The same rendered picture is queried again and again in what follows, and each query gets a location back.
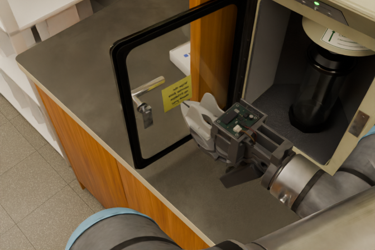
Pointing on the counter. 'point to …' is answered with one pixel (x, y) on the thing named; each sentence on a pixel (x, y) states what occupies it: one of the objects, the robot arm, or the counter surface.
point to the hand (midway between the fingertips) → (187, 109)
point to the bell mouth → (333, 39)
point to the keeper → (359, 123)
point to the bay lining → (295, 58)
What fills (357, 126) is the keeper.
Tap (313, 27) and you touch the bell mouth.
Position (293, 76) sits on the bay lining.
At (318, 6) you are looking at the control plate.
